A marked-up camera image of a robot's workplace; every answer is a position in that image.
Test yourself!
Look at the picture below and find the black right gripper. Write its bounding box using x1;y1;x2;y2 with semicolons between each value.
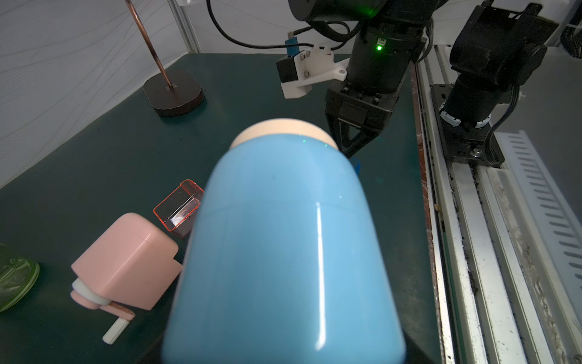
325;81;400;159

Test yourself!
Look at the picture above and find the blue pencil sharpener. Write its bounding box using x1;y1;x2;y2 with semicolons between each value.
162;118;406;363

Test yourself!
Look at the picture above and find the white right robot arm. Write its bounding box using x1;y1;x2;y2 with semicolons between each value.
277;1;557;166

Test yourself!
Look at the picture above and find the red transparent tray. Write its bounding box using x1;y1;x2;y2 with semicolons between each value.
153;180;204;238

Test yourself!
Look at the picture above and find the copper glass holder stand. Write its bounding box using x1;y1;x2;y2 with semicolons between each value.
125;0;205;117

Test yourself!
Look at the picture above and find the green glass tumbler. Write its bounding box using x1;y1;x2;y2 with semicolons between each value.
1;244;40;312

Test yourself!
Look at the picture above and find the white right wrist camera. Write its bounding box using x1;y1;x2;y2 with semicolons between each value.
276;37;350;99

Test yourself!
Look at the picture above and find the white slotted cable duct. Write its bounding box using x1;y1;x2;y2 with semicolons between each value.
497;130;581;321

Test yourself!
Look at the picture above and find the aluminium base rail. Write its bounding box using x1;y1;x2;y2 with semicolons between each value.
412;45;581;363

